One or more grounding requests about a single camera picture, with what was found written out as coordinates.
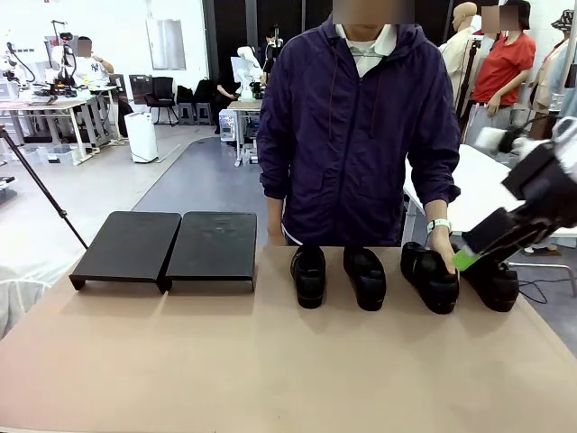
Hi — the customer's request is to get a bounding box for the seated person in black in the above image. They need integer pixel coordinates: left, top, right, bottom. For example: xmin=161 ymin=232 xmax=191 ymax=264
xmin=211 ymin=80 xmax=240 ymax=135

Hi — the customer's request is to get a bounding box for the black metal shoe stand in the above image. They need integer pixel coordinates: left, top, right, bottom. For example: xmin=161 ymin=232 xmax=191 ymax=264
xmin=162 ymin=210 xmax=259 ymax=294
xmin=69 ymin=210 xmax=183 ymax=296

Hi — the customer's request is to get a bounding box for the white lab robot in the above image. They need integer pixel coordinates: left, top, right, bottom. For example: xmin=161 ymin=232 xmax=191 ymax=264
xmin=0 ymin=40 xmax=37 ymax=98

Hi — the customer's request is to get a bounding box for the clear plastic bin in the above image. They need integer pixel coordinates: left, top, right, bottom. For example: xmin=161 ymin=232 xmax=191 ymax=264
xmin=44 ymin=143 xmax=76 ymax=167

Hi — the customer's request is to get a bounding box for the white wall panel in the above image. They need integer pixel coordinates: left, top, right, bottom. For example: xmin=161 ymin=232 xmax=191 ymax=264
xmin=144 ymin=18 xmax=188 ymax=71

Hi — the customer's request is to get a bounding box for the black office chair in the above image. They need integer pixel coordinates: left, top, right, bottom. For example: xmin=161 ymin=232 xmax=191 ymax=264
xmin=144 ymin=76 xmax=180 ymax=126

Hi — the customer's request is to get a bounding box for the seated man in white shirt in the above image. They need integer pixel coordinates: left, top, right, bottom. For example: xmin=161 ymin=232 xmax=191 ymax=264
xmin=71 ymin=36 xmax=116 ymax=89

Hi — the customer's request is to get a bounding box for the black tripod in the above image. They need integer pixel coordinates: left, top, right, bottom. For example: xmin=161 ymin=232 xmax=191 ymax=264
xmin=0 ymin=124 xmax=90 ymax=251

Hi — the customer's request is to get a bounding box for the person in purple jacket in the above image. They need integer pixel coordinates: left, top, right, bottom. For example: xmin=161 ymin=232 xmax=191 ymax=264
xmin=256 ymin=0 xmax=462 ymax=248

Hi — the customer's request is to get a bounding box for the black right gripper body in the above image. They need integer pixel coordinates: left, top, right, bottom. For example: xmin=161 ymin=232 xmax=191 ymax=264
xmin=501 ymin=139 xmax=577 ymax=231

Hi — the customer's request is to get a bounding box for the white air purifier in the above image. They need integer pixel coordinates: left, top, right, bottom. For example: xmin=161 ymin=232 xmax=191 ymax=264
xmin=124 ymin=111 xmax=160 ymax=164

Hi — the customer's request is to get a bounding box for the black lace-up leather shoe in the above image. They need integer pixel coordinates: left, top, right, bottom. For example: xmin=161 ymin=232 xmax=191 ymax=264
xmin=289 ymin=244 xmax=327 ymax=310

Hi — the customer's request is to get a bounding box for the white storage box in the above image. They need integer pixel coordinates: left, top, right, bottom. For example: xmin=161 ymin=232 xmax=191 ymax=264
xmin=218 ymin=110 xmax=239 ymax=143

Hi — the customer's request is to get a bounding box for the long wooden lab table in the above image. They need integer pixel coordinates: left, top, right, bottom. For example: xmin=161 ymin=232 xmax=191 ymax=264
xmin=0 ymin=97 xmax=114 ymax=166

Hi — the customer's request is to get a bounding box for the black monitor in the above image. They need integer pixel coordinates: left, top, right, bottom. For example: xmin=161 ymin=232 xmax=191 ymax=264
xmin=128 ymin=74 xmax=154 ymax=106

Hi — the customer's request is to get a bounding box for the mannequin in beige coat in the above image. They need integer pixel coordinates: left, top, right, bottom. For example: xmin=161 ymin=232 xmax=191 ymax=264
xmin=439 ymin=2 xmax=482 ymax=119

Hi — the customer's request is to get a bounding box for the white cloth cover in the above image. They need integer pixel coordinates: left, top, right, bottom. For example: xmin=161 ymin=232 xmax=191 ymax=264
xmin=0 ymin=264 xmax=71 ymax=340

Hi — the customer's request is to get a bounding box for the small wooden lab table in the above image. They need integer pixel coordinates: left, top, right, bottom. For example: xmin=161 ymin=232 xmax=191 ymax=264
xmin=226 ymin=99 xmax=263 ymax=169

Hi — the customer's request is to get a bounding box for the person's right forearm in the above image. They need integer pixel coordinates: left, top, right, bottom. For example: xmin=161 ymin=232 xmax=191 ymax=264
xmin=266 ymin=197 xmax=288 ymax=235

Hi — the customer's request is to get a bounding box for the person's left forearm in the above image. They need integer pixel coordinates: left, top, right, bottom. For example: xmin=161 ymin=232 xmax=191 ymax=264
xmin=423 ymin=198 xmax=452 ymax=225

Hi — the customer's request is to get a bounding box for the person's left hand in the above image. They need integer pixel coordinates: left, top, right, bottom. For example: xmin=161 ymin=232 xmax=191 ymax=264
xmin=426 ymin=229 xmax=461 ymax=276

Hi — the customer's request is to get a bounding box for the black robot rig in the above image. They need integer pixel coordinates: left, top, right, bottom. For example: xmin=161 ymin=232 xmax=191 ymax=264
xmin=42 ymin=20 xmax=80 ymax=98

